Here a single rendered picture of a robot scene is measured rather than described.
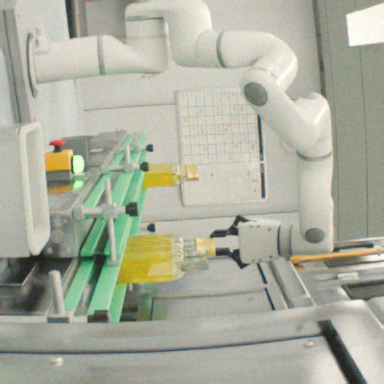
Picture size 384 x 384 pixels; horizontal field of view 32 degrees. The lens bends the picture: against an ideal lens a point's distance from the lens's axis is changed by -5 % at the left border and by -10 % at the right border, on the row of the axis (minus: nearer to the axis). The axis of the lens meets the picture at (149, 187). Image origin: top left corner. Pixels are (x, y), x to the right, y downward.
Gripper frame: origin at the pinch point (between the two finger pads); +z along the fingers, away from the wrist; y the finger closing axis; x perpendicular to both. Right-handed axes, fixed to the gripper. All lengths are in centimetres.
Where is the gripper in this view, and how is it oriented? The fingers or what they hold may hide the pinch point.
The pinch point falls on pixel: (219, 242)
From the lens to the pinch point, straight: 169.9
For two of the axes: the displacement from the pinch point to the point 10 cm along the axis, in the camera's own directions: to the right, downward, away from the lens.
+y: -1.1, -9.8, -1.8
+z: -9.3, 0.4, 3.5
